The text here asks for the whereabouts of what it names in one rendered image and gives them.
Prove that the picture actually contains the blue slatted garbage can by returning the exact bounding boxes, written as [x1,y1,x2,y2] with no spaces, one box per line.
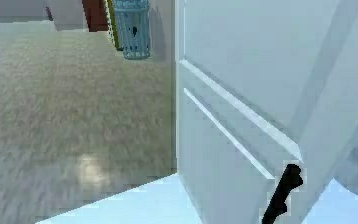
[111,0,152,61]

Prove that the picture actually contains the green slatted garbage container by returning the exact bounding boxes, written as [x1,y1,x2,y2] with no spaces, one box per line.
[102,0,124,52]

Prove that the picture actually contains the white panelled room door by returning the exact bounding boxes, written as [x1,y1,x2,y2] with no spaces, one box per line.
[174,0,358,224]

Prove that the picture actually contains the red-brown wooden cupboard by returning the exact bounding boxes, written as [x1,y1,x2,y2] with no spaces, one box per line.
[81,0,111,33]

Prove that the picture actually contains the black door handle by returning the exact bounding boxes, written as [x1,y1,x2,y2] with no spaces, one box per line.
[261,163,305,224]

